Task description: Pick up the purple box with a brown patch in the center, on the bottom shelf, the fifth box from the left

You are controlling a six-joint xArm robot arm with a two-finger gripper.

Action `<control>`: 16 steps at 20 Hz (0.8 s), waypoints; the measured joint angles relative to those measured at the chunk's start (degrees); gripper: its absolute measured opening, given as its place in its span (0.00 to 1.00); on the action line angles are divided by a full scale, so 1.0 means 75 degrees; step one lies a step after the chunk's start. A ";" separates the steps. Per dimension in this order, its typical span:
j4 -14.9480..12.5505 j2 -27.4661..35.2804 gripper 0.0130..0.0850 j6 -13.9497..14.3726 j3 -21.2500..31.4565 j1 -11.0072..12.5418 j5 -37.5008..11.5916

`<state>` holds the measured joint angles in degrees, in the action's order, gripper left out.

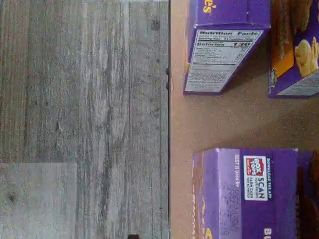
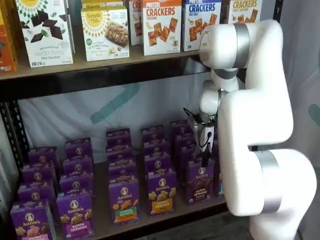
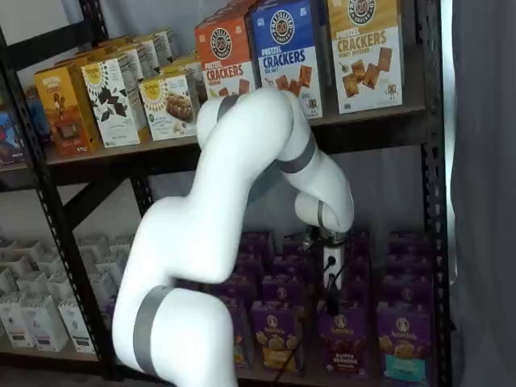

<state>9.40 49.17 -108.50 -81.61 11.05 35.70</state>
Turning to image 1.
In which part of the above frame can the purple box brown patch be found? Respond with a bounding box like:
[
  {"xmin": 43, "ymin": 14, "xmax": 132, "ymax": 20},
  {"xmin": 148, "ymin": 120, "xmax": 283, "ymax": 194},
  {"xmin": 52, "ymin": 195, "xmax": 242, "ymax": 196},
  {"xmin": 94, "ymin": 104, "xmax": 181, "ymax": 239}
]
[
  {"xmin": 191, "ymin": 147, "xmax": 300, "ymax": 239},
  {"xmin": 296, "ymin": 150, "xmax": 319, "ymax": 239}
]

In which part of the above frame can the brown particle shelf board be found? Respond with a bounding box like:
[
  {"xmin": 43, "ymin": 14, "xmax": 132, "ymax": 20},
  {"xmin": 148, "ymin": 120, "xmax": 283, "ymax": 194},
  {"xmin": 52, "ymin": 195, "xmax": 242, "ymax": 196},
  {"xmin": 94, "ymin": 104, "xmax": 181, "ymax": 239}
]
[{"xmin": 170, "ymin": 0, "xmax": 319, "ymax": 239}]

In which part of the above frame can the purple box yellow patch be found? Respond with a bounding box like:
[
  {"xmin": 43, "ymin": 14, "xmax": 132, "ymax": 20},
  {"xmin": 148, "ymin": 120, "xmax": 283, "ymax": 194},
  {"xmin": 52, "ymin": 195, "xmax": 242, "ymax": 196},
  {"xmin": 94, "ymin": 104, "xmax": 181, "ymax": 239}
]
[
  {"xmin": 267, "ymin": 0, "xmax": 319, "ymax": 98},
  {"xmin": 182, "ymin": 0, "xmax": 272, "ymax": 96}
]

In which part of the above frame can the black metal shelf frame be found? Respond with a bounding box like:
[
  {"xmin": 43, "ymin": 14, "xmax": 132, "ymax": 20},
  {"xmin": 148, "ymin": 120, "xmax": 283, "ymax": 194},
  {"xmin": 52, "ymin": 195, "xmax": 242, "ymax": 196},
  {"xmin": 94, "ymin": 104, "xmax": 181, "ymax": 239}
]
[{"xmin": 164, "ymin": 0, "xmax": 173, "ymax": 239}]

